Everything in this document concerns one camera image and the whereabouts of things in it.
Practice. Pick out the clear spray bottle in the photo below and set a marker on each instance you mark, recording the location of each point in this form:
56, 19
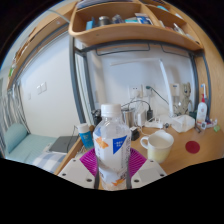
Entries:
203, 89

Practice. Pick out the wooden shelf unit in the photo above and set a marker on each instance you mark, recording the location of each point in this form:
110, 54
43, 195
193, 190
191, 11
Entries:
133, 31

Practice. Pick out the white pump lotion bottle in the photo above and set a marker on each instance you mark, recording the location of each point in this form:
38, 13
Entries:
201, 111

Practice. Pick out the blue can with white cap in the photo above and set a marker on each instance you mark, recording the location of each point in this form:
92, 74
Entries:
86, 137

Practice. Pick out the grey metal frame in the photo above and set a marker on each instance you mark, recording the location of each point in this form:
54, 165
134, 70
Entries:
76, 83

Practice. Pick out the white wall device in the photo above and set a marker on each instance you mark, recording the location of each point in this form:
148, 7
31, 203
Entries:
175, 90

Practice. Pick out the flat round red coaster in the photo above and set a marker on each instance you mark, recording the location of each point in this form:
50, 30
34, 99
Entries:
192, 147

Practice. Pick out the steel cup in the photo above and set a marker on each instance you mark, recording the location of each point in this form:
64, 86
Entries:
128, 117

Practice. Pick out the black power adapter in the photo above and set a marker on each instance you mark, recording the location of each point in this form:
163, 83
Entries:
134, 133

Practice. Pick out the white polygonal box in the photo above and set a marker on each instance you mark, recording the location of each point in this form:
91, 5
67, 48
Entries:
183, 123

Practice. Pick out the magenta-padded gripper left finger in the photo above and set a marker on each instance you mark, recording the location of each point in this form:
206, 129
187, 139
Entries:
75, 170

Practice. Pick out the black charger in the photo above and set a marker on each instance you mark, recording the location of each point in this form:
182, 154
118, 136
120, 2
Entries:
150, 114

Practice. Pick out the bed with plaid blanket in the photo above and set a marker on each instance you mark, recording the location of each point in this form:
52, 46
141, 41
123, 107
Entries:
36, 150

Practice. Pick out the white power strip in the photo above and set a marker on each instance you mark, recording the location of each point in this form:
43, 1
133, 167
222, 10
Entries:
154, 124

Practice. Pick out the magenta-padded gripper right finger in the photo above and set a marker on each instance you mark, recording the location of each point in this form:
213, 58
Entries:
150, 170

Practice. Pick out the tree creature figurine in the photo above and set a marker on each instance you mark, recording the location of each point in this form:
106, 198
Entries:
186, 96

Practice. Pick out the teal pillow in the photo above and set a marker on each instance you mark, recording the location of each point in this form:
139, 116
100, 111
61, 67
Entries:
15, 136

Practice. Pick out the grey laptop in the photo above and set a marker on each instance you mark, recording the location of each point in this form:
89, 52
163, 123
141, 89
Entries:
63, 144

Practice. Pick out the white desk lamp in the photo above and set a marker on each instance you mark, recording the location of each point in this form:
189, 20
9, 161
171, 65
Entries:
165, 76

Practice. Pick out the small green case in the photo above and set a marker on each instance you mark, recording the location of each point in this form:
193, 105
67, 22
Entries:
217, 128

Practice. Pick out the cream ceramic mug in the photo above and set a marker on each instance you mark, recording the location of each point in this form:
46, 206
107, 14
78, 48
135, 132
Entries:
160, 148

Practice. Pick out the clear plastic water bottle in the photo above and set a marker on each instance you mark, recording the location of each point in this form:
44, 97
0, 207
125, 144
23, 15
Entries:
111, 146

